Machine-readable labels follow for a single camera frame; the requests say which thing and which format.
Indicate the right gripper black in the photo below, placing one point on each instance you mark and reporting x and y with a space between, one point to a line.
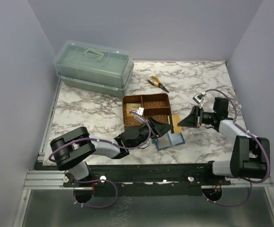
198 117

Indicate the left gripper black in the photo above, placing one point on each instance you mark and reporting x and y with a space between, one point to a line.
152 127

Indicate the blue leather card holder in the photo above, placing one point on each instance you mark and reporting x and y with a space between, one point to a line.
168 140

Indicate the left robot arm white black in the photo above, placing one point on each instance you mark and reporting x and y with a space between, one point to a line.
75 146

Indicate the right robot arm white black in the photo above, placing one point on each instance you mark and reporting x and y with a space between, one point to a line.
250 154

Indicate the brown woven divided basket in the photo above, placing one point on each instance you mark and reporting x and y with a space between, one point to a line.
155 105

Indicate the green plastic storage box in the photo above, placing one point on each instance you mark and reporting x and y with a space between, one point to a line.
94 68

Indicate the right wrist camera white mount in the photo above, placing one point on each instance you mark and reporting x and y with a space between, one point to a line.
199 99

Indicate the yellow handled pliers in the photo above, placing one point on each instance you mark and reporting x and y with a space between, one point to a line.
157 83

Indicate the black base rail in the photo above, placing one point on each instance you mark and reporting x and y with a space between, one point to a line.
146 180

